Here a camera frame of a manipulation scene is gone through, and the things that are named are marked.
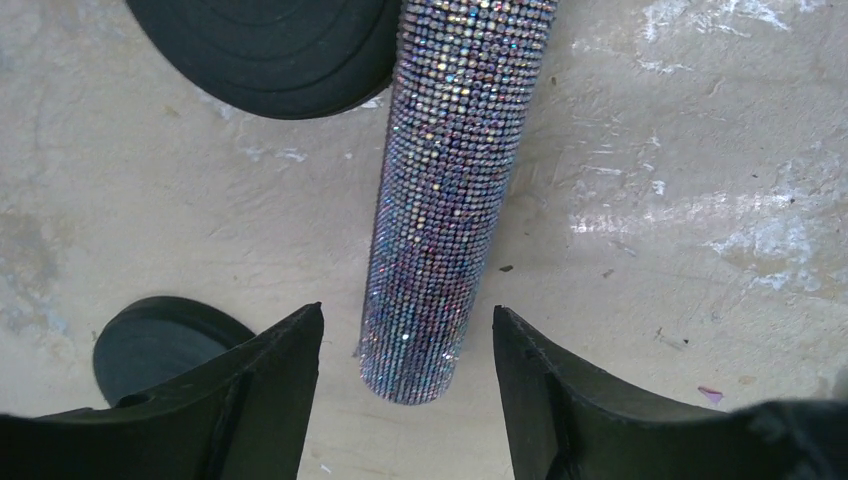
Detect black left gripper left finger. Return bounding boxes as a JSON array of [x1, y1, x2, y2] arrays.
[[1, 303, 324, 479]]

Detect rhinestone silver microphone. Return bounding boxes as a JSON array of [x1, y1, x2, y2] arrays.
[[357, 0, 558, 405]]

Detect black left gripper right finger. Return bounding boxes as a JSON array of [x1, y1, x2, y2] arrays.
[[493, 306, 847, 479]]

